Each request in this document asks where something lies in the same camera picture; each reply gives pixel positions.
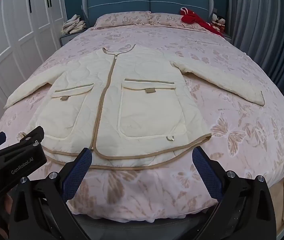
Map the grey curtain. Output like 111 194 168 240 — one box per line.
228 0 284 110

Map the pink butterfly printed quilt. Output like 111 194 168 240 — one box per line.
0 25 284 223

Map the white wardrobe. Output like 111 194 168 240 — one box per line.
0 0 66 137

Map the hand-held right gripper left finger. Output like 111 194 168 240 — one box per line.
8 148 93 240

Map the folded cream blanket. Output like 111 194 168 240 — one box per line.
61 14 87 35

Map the grey nightstand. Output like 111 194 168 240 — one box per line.
59 33 83 47

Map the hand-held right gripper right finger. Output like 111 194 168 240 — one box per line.
192 147 278 240

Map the pink printed pillow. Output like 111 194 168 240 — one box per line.
94 11 152 28
148 12 190 27

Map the cream quilted jacket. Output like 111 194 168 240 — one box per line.
4 44 265 171

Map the red cloth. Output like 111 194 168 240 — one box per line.
180 7 224 37

